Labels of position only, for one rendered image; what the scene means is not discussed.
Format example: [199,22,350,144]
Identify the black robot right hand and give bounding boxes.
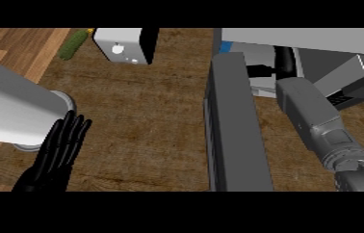
[245,45,299,79]

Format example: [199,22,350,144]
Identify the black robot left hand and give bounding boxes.
[12,110,94,193]

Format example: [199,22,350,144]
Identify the grey microwave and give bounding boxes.
[212,27,364,112]

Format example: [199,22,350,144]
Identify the green cucumber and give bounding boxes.
[57,28,95,62]

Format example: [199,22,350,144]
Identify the white and black toaster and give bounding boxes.
[91,27,163,65]

